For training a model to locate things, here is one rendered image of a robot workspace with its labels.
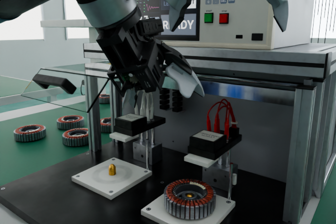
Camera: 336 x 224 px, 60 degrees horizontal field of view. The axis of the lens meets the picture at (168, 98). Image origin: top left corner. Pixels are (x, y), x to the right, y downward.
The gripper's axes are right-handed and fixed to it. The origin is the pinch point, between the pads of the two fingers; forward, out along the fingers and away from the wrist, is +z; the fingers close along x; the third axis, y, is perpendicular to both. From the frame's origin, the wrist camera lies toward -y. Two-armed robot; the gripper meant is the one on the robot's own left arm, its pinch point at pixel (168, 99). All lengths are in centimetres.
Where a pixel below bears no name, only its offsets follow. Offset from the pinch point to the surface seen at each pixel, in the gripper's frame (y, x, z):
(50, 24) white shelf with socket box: -82, -84, 10
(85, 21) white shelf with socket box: -73, -59, 10
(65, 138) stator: -16, -52, 26
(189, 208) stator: 13.7, 0.0, 17.7
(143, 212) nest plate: 14.4, -10.3, 17.7
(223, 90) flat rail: -8.3, 8.9, 7.6
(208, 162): 4.5, 3.9, 15.8
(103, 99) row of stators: -67, -72, 54
